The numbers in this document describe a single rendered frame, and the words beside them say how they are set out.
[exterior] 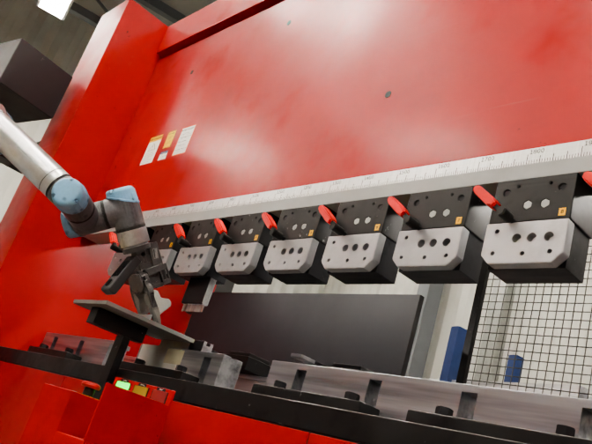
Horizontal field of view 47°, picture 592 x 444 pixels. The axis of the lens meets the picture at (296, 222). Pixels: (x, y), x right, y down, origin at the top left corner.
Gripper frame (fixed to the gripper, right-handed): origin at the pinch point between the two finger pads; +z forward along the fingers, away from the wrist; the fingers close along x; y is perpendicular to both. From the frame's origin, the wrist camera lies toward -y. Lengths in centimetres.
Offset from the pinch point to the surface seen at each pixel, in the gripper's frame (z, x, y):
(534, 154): -21, -96, 33
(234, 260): -10.4, -18.0, 18.1
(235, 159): -36, 0, 39
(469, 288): 153, 315, 529
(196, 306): 0.1, -0.9, 13.7
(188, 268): -9.9, 1.8, 16.2
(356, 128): -34, -48, 42
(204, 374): 13.5, -17.0, 1.9
